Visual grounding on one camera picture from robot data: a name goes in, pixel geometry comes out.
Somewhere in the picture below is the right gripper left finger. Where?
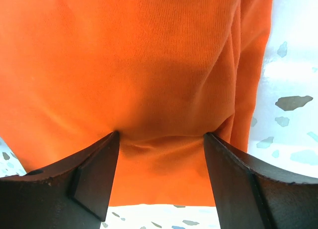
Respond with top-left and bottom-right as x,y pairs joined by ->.
0,132 -> 120,229

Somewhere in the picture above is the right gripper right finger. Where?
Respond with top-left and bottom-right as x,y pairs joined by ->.
204,133 -> 318,229

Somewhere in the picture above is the orange t shirt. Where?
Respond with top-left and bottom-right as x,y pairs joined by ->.
0,0 -> 273,206

